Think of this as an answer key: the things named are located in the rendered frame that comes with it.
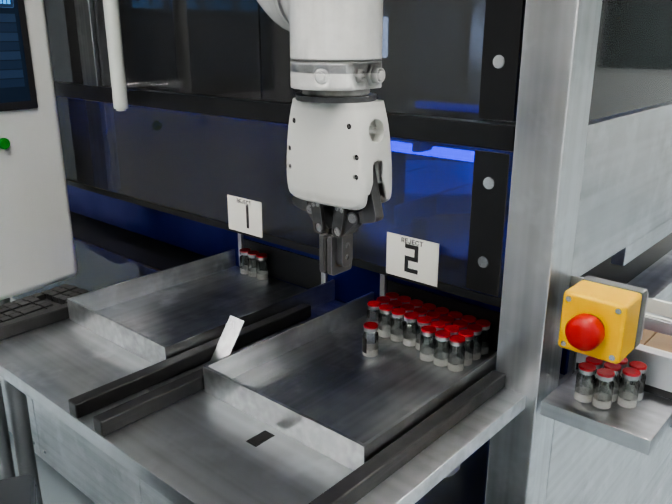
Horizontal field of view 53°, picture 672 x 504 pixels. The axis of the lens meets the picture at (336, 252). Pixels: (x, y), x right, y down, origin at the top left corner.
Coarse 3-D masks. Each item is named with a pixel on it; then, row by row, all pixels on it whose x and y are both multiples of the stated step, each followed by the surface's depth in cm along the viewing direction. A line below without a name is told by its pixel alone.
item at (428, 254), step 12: (396, 240) 92; (408, 240) 91; (420, 240) 90; (396, 252) 93; (408, 252) 91; (420, 252) 90; (432, 252) 89; (396, 264) 93; (408, 264) 92; (420, 264) 90; (432, 264) 89; (408, 276) 92; (420, 276) 91; (432, 276) 90
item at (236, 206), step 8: (232, 200) 114; (240, 200) 112; (248, 200) 111; (232, 208) 114; (240, 208) 113; (248, 208) 111; (256, 208) 110; (232, 216) 115; (240, 216) 113; (256, 216) 111; (232, 224) 115; (240, 224) 114; (256, 224) 111; (248, 232) 113; (256, 232) 112
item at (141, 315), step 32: (224, 256) 128; (128, 288) 113; (160, 288) 118; (192, 288) 119; (224, 288) 119; (256, 288) 119; (288, 288) 119; (320, 288) 111; (96, 320) 101; (128, 320) 106; (160, 320) 106; (192, 320) 106; (224, 320) 106; (256, 320) 101; (160, 352) 90
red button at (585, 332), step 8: (576, 320) 74; (584, 320) 74; (592, 320) 73; (568, 328) 75; (576, 328) 74; (584, 328) 73; (592, 328) 73; (600, 328) 73; (568, 336) 75; (576, 336) 74; (584, 336) 73; (592, 336) 73; (600, 336) 73; (576, 344) 74; (584, 344) 74; (592, 344) 73
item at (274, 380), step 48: (288, 336) 95; (336, 336) 100; (240, 384) 80; (288, 384) 86; (336, 384) 86; (384, 384) 86; (432, 384) 86; (288, 432) 76; (336, 432) 70; (384, 432) 70
